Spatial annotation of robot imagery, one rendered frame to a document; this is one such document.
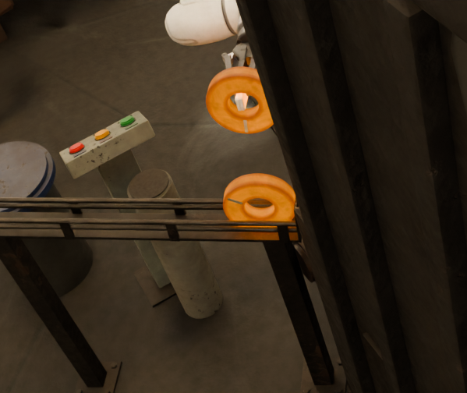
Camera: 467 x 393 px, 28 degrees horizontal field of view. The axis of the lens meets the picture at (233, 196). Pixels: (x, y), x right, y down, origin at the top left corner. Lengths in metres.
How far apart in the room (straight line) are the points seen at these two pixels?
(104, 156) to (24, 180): 0.38
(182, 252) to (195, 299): 0.20
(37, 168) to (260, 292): 0.74
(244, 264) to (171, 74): 1.02
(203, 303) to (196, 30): 0.87
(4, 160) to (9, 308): 0.50
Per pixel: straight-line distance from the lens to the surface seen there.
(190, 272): 2.64
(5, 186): 2.81
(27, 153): 2.87
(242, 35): 2.09
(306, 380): 2.59
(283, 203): 2.02
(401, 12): 0.83
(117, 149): 2.49
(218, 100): 1.97
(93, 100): 3.67
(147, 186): 2.45
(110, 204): 2.19
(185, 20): 2.24
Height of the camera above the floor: 2.17
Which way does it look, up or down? 45 degrees down
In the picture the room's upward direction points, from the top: 21 degrees counter-clockwise
